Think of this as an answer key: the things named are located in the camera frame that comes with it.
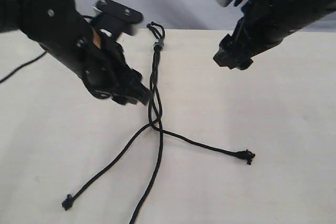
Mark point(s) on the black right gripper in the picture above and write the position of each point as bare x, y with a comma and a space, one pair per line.
260, 29

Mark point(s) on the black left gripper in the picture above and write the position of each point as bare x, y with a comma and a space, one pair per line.
105, 73

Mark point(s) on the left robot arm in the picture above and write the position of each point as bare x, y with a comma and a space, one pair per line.
55, 25

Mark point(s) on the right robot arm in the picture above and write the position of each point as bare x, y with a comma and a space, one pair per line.
302, 13

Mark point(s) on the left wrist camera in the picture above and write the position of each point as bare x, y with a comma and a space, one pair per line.
114, 18

